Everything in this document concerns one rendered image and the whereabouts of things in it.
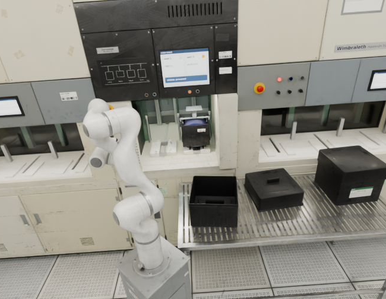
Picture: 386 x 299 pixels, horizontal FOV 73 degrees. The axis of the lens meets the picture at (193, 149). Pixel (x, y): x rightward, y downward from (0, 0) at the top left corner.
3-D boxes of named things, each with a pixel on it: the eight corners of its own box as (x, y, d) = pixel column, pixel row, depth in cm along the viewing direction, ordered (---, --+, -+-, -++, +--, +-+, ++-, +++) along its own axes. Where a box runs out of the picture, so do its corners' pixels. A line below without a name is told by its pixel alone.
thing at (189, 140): (181, 151, 205) (177, 114, 190) (181, 140, 223) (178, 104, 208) (212, 149, 205) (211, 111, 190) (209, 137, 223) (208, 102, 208)
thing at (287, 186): (258, 212, 159) (259, 196, 153) (243, 184, 185) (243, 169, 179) (303, 205, 162) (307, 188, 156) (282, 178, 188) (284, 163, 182)
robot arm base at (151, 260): (149, 285, 122) (142, 258, 113) (126, 262, 133) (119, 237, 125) (178, 258, 133) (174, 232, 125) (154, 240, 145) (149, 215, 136)
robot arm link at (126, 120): (129, 219, 120) (159, 203, 128) (140, 227, 110) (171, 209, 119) (93, 114, 107) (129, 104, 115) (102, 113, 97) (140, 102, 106)
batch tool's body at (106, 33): (134, 259, 226) (69, 3, 133) (147, 191, 310) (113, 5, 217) (234, 252, 226) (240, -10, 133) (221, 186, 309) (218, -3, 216)
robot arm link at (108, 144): (125, 122, 128) (122, 158, 151) (92, 114, 126) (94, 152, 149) (120, 136, 123) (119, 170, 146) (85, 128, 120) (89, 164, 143)
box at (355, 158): (335, 206, 159) (344, 172, 147) (312, 180, 184) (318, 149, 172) (380, 201, 161) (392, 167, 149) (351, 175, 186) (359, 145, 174)
